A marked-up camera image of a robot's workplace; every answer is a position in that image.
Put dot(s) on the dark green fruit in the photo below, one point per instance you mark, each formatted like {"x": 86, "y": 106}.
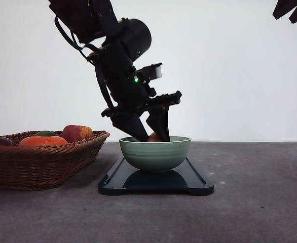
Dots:
{"x": 45, "y": 133}

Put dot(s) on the black rectangular tray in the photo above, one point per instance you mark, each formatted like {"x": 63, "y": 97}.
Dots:
{"x": 188, "y": 178}

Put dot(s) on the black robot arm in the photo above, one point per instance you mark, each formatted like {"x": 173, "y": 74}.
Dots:
{"x": 126, "y": 42}

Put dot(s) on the green ceramic bowl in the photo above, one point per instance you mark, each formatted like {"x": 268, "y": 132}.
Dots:
{"x": 155, "y": 156}

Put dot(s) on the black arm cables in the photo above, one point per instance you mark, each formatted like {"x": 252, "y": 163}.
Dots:
{"x": 61, "y": 30}

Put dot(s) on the brown wicker basket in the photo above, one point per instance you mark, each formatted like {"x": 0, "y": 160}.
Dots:
{"x": 46, "y": 167}

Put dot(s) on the orange tangerine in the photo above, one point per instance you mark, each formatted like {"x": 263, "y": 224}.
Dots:
{"x": 43, "y": 141}

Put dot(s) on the red yellow apple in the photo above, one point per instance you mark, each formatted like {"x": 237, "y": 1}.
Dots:
{"x": 73, "y": 133}

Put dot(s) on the brown egg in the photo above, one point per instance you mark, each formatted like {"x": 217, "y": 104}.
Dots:
{"x": 153, "y": 138}

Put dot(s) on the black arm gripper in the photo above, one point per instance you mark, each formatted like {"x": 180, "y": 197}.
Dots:
{"x": 131, "y": 94}

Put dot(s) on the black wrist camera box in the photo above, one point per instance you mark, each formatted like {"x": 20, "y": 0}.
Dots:
{"x": 149, "y": 72}

